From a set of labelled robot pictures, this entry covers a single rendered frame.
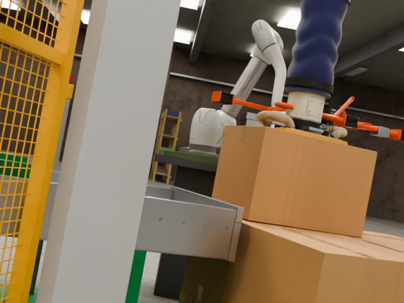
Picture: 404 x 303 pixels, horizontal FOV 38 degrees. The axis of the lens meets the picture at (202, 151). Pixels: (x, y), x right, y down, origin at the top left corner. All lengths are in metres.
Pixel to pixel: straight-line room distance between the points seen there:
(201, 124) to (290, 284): 1.41
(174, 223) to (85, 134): 0.97
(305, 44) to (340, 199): 0.72
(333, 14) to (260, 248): 1.15
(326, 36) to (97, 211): 1.74
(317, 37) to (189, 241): 1.13
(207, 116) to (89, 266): 2.07
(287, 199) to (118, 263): 1.37
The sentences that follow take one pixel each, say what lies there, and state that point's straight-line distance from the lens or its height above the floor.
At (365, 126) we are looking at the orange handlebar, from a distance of 2.96.
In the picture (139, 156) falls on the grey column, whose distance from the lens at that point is 1.27.
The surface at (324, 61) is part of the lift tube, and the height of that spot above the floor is 1.30.
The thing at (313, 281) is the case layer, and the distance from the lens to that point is 1.96.
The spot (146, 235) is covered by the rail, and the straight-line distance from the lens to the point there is 2.11.
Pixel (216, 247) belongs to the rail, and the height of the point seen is 0.45.
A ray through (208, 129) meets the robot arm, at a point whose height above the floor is 0.93.
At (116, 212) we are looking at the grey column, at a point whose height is 0.62.
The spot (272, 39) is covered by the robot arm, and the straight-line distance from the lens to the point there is 3.30.
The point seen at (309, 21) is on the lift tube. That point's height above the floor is 1.47.
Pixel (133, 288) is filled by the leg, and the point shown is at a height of 0.27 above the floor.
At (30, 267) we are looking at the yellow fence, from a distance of 1.94.
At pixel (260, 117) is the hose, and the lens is 2.72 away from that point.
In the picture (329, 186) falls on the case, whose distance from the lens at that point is 2.66.
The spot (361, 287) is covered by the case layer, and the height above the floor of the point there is 0.44.
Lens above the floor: 0.76
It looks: 1 degrees up
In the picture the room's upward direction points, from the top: 10 degrees clockwise
